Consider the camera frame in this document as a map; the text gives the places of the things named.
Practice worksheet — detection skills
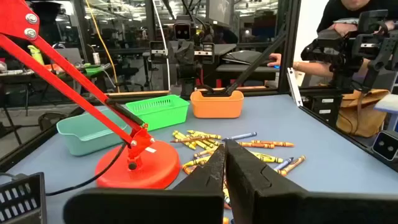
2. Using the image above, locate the grey table-level camera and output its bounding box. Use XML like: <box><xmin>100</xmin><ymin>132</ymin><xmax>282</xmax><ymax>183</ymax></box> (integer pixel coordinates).
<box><xmin>371</xmin><ymin>129</ymin><xmax>398</xmax><ymax>162</ymax></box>

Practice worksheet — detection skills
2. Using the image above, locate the brown bag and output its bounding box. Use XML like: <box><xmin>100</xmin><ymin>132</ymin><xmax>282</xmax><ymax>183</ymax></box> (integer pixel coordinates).
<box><xmin>336</xmin><ymin>88</ymin><xmax>391</xmax><ymax>138</ymax></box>

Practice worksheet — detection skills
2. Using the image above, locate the dark laptop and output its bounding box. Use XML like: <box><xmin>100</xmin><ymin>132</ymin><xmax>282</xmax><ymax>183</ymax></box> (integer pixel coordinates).
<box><xmin>222</xmin><ymin>49</ymin><xmax>271</xmax><ymax>67</ymax></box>

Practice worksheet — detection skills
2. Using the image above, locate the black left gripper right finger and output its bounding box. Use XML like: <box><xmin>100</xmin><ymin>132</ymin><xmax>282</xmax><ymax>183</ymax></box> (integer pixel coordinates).
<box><xmin>224</xmin><ymin>139</ymin><xmax>398</xmax><ymax>224</ymax></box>

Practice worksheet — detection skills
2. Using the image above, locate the black plastic basket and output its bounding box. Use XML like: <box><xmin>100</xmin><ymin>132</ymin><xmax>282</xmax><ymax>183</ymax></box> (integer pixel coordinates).
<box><xmin>0</xmin><ymin>172</ymin><xmax>48</xmax><ymax>224</ymax></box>

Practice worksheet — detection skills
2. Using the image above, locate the yellow hanging cable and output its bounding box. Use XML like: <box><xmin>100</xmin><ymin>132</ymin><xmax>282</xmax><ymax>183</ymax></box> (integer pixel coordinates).
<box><xmin>84</xmin><ymin>0</ymin><xmax>121</xmax><ymax>93</ymax></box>

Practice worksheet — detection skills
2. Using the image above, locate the blue crayon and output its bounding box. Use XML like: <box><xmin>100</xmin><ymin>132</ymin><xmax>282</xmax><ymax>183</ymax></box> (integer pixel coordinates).
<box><xmin>222</xmin><ymin>131</ymin><xmax>258</xmax><ymax>141</ymax></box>
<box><xmin>273</xmin><ymin>157</ymin><xmax>294</xmax><ymax>171</ymax></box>

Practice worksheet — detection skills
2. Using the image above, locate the green plastic basket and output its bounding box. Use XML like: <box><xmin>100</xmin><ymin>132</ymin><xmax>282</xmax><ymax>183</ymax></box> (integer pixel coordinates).
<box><xmin>125</xmin><ymin>94</ymin><xmax>190</xmax><ymax>132</ymax></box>

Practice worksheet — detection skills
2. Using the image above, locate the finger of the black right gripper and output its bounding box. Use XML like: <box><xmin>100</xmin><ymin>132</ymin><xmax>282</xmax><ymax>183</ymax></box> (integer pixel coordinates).
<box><xmin>170</xmin><ymin>42</ymin><xmax>183</xmax><ymax>66</ymax></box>
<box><xmin>182</xmin><ymin>42</ymin><xmax>194</xmax><ymax>66</ymax></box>

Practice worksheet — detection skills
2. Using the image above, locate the black control box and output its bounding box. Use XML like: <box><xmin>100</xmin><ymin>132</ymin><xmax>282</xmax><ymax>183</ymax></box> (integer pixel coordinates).
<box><xmin>306</xmin><ymin>93</ymin><xmax>341</xmax><ymax>127</ymax></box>

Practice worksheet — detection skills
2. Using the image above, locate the person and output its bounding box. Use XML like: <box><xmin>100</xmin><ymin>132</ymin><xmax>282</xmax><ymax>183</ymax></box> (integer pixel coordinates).
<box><xmin>266</xmin><ymin>0</ymin><xmax>398</xmax><ymax>78</ymax></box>

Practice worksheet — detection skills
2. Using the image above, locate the red desk lamp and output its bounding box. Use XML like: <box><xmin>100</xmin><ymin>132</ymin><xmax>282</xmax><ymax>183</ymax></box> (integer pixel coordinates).
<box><xmin>0</xmin><ymin>0</ymin><xmax>182</xmax><ymax>190</ymax></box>

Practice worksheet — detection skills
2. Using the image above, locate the black lamp power cable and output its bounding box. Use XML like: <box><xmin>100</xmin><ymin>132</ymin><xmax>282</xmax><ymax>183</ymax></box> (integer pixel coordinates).
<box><xmin>45</xmin><ymin>142</ymin><xmax>129</xmax><ymax>197</ymax></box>

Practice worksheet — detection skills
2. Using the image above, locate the orange plastic bin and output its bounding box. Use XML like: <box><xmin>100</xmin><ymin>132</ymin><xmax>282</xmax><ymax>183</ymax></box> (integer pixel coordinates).
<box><xmin>190</xmin><ymin>90</ymin><xmax>245</xmax><ymax>119</ymax></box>

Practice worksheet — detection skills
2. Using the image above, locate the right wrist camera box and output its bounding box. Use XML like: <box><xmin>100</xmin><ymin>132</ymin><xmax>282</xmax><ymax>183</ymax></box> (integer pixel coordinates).
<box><xmin>173</xmin><ymin>22</ymin><xmax>193</xmax><ymax>42</ymax></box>

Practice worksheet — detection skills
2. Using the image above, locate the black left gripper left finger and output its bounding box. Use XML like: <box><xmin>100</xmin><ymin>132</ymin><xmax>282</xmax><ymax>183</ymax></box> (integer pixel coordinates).
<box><xmin>63</xmin><ymin>144</ymin><xmax>226</xmax><ymax>224</ymax></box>

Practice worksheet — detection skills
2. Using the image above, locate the teal plastic bin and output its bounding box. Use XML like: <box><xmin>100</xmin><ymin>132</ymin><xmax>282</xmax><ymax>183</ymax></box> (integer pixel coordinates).
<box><xmin>56</xmin><ymin>107</ymin><xmax>133</xmax><ymax>157</ymax></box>

